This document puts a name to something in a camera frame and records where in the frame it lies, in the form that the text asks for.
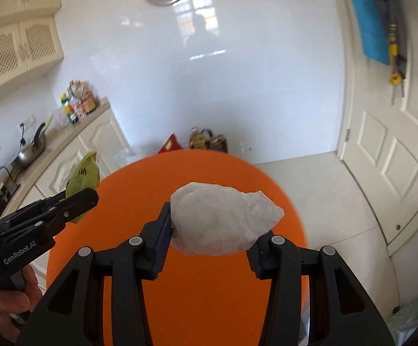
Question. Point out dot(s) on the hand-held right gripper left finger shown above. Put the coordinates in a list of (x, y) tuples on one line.
[(162, 245)]

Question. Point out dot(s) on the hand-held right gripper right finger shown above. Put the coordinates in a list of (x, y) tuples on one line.
[(255, 259)]

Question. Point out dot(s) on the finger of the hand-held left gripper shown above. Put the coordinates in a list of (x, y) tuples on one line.
[(75, 205), (46, 203)]

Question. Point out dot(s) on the yellow green packet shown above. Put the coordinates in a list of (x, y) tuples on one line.
[(84, 174)]

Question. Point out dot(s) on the clear plastic bag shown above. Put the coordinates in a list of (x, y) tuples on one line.
[(219, 220)]

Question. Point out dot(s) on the person's left hand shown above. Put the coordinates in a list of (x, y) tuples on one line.
[(7, 302)]

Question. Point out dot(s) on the black induction cooktop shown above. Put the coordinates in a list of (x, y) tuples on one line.
[(5, 198)]

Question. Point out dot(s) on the steel wok with lid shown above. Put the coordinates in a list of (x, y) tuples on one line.
[(32, 151)]

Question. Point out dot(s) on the cream base cabinet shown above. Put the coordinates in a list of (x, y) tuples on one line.
[(97, 140)]

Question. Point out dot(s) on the beige stone countertop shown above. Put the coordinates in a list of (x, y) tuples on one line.
[(61, 133)]

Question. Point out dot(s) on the orange round table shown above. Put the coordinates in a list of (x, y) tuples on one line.
[(201, 173)]

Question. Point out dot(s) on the translucent plastic container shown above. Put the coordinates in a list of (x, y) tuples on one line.
[(60, 117)]

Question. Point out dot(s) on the dark sauce bottle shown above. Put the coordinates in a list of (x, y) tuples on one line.
[(73, 117)]

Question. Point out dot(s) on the red snack bag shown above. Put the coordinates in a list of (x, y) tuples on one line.
[(169, 145)]

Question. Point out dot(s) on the yellow green seasoning bottle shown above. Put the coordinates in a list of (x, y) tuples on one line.
[(64, 102)]

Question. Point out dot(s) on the amber oil bottle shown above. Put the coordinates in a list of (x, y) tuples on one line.
[(90, 102)]

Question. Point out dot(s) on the yellow cooking oil jug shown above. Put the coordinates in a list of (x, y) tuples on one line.
[(198, 140)]

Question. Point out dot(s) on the dark bag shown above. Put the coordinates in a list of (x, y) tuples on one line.
[(219, 144)]

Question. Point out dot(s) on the cream lattice door cabinet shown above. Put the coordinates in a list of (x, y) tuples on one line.
[(17, 50)]

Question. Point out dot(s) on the white panel door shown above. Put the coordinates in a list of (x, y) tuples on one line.
[(374, 151)]

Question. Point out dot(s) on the pale green metal rack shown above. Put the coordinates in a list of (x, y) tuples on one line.
[(410, 317)]

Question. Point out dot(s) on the blue apron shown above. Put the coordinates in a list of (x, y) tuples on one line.
[(369, 18)]

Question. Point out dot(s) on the white wall socket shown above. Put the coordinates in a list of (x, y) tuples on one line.
[(26, 120)]

